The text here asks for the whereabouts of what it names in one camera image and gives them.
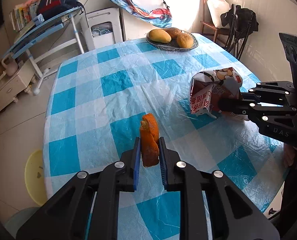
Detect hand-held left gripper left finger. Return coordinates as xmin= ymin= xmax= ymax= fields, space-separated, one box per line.
xmin=16 ymin=137 xmax=142 ymax=240

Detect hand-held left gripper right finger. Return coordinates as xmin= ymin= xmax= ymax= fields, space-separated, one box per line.
xmin=158 ymin=136 xmax=281 ymax=240

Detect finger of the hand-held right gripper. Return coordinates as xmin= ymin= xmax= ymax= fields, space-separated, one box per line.
xmin=240 ymin=81 xmax=296 ymax=105
xmin=218 ymin=97 xmax=297 ymax=122

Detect orange peel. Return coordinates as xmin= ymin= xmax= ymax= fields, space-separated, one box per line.
xmin=139 ymin=113 xmax=160 ymax=168

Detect red printed snack bag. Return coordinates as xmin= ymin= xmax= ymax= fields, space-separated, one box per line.
xmin=188 ymin=67 xmax=243 ymax=120

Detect yellow plastic basin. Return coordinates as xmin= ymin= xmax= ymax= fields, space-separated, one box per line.
xmin=24 ymin=149 xmax=48 ymax=207

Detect person's right hand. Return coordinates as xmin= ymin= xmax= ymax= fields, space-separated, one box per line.
xmin=283 ymin=144 xmax=297 ymax=169

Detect person's dark trousers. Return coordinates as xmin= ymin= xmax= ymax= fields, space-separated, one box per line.
xmin=273 ymin=167 xmax=297 ymax=230

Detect blue white checked tablecloth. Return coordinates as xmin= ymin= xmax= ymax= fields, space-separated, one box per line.
xmin=42 ymin=34 xmax=290 ymax=240

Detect black folding chair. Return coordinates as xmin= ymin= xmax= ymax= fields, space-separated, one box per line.
xmin=220 ymin=4 xmax=259 ymax=60

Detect wooden chair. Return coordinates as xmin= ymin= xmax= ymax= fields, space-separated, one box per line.
xmin=200 ymin=0 xmax=239 ymax=43

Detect speckled yellow mango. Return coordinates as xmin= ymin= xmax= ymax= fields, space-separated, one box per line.
xmin=176 ymin=33 xmax=194 ymax=49

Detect dark woven fruit plate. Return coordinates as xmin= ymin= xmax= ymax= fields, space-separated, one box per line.
xmin=146 ymin=30 xmax=199 ymax=52

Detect brown mango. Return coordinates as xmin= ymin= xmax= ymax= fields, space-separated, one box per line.
xmin=165 ymin=27 xmax=182 ymax=39

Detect white pillow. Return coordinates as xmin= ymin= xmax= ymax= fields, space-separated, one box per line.
xmin=206 ymin=0 xmax=232 ymax=28

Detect white cabinet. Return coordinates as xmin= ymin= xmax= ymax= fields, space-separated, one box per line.
xmin=119 ymin=0 xmax=222 ymax=42

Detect pale blue plastic stool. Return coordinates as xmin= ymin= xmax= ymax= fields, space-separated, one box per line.
xmin=4 ymin=206 xmax=43 ymax=234

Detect white air purifier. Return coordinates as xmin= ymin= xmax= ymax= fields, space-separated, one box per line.
xmin=80 ymin=7 xmax=123 ymax=52

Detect cream television stand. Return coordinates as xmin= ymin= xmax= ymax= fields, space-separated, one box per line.
xmin=0 ymin=60 xmax=35 ymax=120

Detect pink kettlebell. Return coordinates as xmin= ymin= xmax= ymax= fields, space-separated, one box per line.
xmin=2 ymin=56 xmax=18 ymax=77

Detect blue white study desk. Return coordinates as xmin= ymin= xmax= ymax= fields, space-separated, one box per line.
xmin=2 ymin=6 xmax=85 ymax=95

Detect blue pencil sharpener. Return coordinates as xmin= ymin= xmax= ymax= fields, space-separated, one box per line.
xmin=32 ymin=14 xmax=44 ymax=26

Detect navy red backpack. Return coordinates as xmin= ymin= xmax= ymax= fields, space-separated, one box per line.
xmin=36 ymin=0 xmax=85 ymax=22

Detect row of books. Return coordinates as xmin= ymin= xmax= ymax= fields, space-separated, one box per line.
xmin=9 ymin=0 xmax=40 ymax=32

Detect printed drawstring bag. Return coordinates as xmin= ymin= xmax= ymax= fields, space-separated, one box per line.
xmin=109 ymin=0 xmax=172 ymax=28

